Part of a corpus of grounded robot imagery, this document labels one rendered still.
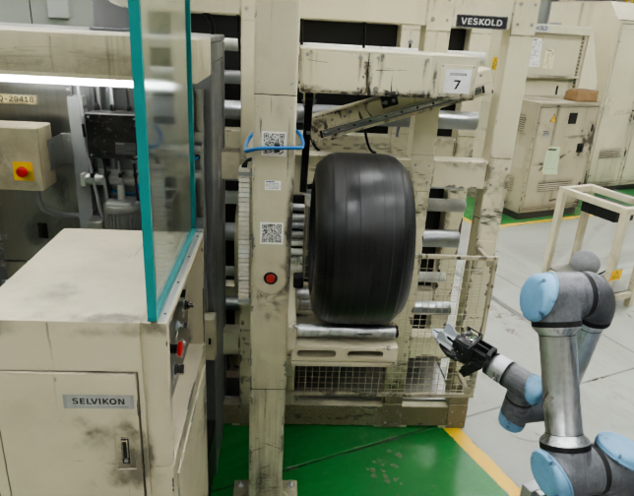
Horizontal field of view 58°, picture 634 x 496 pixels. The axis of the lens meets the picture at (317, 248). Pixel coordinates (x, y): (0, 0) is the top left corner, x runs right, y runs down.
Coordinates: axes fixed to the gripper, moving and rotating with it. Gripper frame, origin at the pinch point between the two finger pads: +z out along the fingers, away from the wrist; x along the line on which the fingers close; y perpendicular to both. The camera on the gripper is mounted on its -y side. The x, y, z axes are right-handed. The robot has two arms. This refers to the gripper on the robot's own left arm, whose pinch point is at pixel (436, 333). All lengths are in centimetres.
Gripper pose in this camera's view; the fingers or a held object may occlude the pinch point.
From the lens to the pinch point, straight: 180.0
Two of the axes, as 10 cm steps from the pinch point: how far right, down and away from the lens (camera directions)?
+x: -7.2, 5.1, -4.6
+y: -1.2, -7.5, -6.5
